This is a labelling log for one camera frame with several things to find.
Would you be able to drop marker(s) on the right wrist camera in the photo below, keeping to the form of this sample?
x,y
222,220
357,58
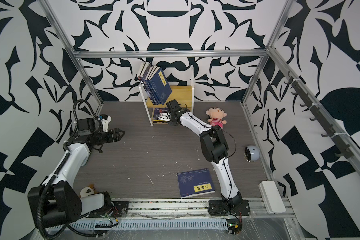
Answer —
x,y
164,116

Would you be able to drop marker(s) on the white round speaker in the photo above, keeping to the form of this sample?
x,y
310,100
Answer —
x,y
252,153

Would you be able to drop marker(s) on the white slotted cable duct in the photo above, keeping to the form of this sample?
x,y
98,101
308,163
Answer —
x,y
154,224

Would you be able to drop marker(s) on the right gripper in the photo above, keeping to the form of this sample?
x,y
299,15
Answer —
x,y
172,123

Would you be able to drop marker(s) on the brown white plush toy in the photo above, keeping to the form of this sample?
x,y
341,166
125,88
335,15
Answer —
x,y
88,190

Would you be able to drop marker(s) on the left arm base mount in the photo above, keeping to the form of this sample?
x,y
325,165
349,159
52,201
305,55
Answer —
x,y
118,209

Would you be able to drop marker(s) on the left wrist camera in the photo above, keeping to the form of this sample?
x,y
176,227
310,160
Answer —
x,y
105,120

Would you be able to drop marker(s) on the aluminium frame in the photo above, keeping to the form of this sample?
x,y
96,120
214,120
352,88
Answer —
x,y
269,52

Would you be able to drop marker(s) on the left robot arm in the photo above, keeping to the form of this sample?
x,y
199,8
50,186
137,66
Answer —
x,y
54,204

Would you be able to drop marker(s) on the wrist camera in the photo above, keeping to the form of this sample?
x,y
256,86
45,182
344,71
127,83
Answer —
x,y
164,116
105,120

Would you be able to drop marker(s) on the wooden white-framed bookshelf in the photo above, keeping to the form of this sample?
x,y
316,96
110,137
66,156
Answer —
x,y
183,94

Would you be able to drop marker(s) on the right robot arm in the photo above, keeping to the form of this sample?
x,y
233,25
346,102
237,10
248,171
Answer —
x,y
214,148

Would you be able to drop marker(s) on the navy book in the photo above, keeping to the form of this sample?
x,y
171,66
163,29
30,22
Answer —
x,y
145,80
151,85
161,84
195,183

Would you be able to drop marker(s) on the white box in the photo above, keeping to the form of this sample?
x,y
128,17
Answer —
x,y
271,197

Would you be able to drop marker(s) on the pink plush doll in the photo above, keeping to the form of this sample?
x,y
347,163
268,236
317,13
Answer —
x,y
216,117

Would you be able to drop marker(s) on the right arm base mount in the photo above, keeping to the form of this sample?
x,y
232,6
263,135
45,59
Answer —
x,y
219,208

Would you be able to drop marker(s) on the grey hook rail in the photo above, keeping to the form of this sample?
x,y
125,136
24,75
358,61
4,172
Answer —
x,y
318,111

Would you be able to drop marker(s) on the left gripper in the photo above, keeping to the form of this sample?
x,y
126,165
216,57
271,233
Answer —
x,y
117,137

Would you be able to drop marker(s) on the purple book orange calligraphy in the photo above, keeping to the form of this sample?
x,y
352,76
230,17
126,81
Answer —
x,y
143,80

